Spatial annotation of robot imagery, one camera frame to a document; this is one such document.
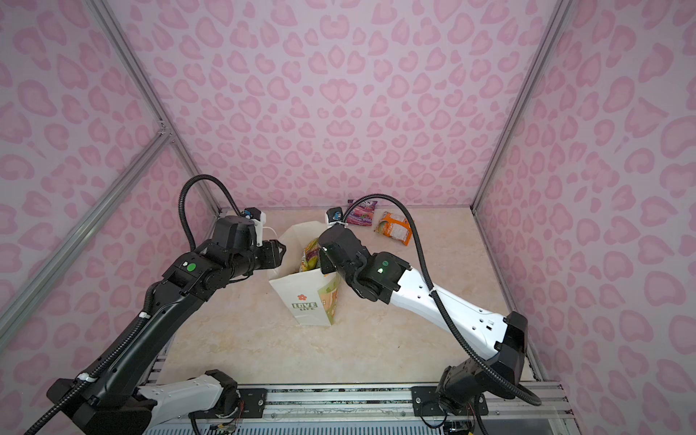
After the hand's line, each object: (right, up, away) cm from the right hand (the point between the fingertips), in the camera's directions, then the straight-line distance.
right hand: (327, 246), depth 71 cm
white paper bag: (-5, -15, +5) cm, 16 cm away
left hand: (-12, 0, +1) cm, 12 cm away
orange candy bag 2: (+23, +6, +39) cm, 46 cm away
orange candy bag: (-6, -3, +13) cm, 15 cm away
